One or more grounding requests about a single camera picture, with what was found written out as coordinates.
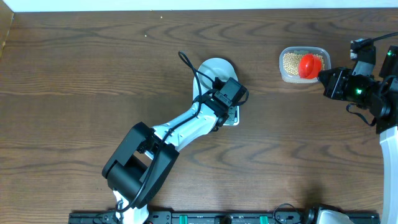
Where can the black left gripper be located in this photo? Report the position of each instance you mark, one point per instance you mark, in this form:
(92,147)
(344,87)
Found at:
(226,119)

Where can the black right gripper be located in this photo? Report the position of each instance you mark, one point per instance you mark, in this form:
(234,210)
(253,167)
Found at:
(334,90)

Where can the red plastic measuring scoop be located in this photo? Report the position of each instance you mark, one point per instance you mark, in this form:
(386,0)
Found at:
(309,67)

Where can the white digital kitchen scale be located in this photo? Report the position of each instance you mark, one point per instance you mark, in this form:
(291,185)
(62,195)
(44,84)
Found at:
(199,87)

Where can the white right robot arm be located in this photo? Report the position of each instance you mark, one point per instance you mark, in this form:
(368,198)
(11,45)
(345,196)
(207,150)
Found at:
(382,104)

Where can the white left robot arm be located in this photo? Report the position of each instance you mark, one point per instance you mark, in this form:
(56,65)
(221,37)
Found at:
(141,163)

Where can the grey plastic bowl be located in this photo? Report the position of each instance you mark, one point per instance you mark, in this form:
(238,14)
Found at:
(214,68)

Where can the clear plastic container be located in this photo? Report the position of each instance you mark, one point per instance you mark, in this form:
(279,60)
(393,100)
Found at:
(303,50)

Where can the soybeans in container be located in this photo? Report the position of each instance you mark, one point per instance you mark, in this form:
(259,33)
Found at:
(291,62)

